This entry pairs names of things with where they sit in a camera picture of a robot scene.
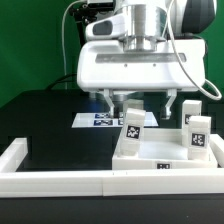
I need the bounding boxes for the white square tabletop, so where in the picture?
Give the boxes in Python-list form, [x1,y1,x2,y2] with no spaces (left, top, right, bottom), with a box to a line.
[112,128,218,170]

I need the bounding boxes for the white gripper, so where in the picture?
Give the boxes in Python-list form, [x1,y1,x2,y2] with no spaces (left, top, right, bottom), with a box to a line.
[77,14,205,120]

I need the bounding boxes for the black cable bundle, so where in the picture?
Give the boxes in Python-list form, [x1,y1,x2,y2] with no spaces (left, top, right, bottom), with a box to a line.
[45,73,78,91]

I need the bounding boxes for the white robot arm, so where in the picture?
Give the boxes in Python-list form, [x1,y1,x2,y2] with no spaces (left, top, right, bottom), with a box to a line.
[77,0,217,117]

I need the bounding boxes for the white U-shaped fence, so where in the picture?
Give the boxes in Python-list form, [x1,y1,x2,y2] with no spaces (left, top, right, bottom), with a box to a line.
[0,138,224,198]

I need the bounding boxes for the white marker plate with tags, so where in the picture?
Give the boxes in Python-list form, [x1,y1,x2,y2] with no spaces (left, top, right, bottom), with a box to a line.
[72,112,158,128]

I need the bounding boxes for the white cable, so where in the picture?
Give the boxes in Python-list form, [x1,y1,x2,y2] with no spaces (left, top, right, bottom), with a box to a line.
[61,0,223,101]

